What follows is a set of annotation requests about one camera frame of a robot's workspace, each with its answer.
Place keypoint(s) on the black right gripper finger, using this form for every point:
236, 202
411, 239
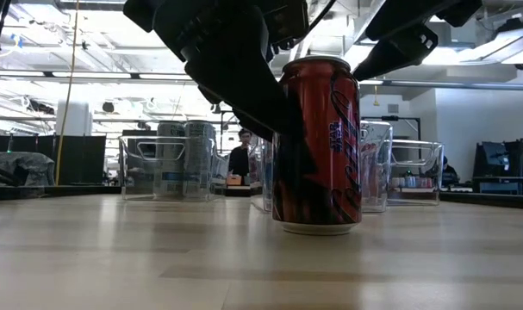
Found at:
399, 49

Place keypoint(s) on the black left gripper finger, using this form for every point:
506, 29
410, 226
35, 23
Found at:
252, 99

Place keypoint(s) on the tall grey can blue band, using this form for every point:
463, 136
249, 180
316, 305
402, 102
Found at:
170, 159
199, 159

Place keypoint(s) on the clear plastic bin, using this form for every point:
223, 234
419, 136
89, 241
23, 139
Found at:
416, 194
375, 181
132, 191

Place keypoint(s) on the person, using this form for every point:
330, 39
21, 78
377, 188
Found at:
450, 172
239, 161

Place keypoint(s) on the long linear light fixture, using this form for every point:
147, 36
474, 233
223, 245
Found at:
93, 75

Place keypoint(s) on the dark computer monitor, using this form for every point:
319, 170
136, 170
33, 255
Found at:
498, 163

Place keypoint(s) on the white pillar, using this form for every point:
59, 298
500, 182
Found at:
78, 120

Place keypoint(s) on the black partition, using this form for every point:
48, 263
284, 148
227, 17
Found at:
80, 159

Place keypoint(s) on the grey wrapped bundle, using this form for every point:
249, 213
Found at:
28, 165

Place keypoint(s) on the black frame stand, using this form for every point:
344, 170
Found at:
390, 118

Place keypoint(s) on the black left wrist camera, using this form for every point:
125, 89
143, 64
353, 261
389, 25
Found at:
289, 21

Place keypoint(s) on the black aluminium table frame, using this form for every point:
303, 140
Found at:
71, 191

